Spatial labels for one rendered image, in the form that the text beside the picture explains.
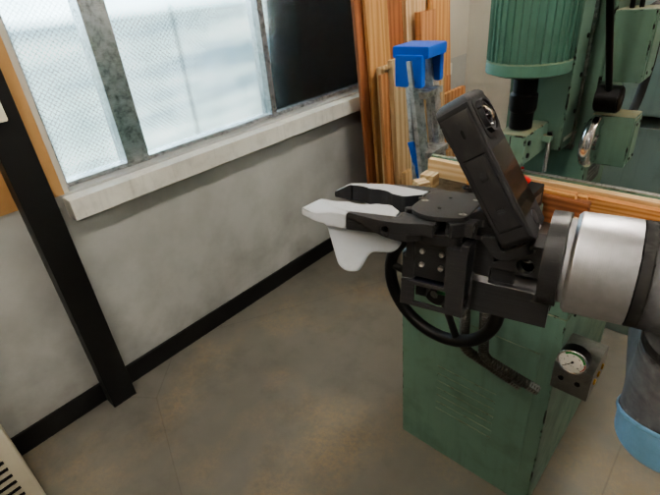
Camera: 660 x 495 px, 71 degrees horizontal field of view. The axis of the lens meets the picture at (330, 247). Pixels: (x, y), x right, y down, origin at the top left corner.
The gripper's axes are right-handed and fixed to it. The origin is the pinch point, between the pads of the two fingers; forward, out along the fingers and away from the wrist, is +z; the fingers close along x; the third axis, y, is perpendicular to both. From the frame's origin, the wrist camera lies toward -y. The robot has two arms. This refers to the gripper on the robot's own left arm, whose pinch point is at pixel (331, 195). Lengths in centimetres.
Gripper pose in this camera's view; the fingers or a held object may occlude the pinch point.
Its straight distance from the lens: 43.1
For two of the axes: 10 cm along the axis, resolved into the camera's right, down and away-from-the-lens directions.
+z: -8.6, -1.9, 4.7
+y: 0.2, 9.2, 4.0
